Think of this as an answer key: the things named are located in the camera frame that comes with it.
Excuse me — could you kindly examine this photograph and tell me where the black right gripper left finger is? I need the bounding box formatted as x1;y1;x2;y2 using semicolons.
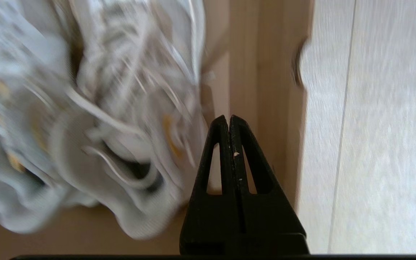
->
180;115;244;255

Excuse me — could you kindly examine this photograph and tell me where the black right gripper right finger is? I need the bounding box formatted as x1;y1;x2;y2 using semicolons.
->
226;115;309;255

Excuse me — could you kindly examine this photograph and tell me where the brown cardboard shoe box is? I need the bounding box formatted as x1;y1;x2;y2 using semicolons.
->
0;0;315;255

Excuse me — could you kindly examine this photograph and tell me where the white mesh sneaker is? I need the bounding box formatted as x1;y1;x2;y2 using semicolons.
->
55;0;210;241
0;0;96;233

